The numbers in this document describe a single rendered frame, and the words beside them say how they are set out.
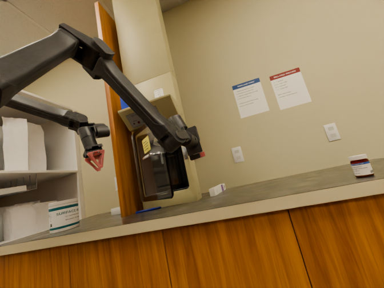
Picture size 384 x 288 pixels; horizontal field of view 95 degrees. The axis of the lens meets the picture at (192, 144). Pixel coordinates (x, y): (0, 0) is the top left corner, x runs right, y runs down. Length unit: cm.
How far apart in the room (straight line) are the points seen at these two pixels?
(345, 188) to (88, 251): 96
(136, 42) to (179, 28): 63
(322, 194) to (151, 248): 62
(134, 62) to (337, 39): 143
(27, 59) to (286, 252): 85
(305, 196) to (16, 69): 78
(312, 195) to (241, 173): 76
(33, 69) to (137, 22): 105
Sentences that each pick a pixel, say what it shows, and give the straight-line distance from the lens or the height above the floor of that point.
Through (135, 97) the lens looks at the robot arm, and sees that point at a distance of 61.
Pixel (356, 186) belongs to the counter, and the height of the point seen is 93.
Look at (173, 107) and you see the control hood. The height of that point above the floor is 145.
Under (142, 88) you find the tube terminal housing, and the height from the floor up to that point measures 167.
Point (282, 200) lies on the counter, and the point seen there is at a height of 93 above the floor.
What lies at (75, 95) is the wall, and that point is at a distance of 223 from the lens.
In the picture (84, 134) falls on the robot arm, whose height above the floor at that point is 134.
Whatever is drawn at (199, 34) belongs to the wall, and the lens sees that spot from 182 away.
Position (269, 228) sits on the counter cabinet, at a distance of 69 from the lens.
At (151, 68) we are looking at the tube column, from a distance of 123.
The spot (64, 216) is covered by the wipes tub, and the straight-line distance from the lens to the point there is 117.
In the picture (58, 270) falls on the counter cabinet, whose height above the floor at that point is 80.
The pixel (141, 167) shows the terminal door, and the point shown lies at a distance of 102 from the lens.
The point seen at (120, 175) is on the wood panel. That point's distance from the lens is 104.
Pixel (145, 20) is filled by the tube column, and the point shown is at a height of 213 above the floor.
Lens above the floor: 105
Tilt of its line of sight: 11 degrees up
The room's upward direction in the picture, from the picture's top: 12 degrees counter-clockwise
